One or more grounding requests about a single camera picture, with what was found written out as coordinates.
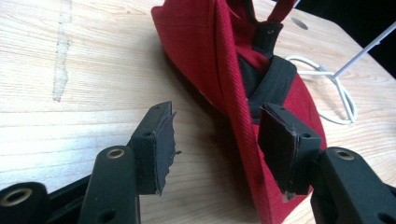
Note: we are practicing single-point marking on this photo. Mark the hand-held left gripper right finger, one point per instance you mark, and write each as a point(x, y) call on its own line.
point(289, 146)

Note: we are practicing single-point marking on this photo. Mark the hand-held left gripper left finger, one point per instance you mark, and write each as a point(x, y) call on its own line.
point(149, 149)

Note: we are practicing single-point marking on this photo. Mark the red baseball cap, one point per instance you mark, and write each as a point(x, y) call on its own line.
point(202, 53)

